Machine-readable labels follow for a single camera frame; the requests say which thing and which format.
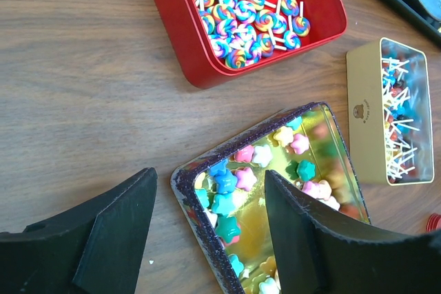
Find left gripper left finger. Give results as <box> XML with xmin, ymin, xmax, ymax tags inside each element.
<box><xmin>1</xmin><ymin>167</ymin><xmax>158</xmax><ymax>293</ymax></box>

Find tin of star candies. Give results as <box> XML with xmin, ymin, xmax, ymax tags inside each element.
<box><xmin>171</xmin><ymin>102</ymin><xmax>369</xmax><ymax>293</ymax></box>

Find red jar lid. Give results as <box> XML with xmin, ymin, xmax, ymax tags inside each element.
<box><xmin>425</xmin><ymin>213</ymin><xmax>441</xmax><ymax>233</ymax></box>

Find gold tin of lollipops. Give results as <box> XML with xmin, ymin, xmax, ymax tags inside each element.
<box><xmin>346</xmin><ymin>37</ymin><xmax>435</xmax><ymax>186</ymax></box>

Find red tin swirl lollipops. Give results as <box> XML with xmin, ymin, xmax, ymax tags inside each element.
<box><xmin>154</xmin><ymin>0</ymin><xmax>347</xmax><ymax>88</ymax></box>

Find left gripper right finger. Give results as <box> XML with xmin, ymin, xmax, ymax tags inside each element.
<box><xmin>265</xmin><ymin>171</ymin><xmax>440</xmax><ymax>293</ymax></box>

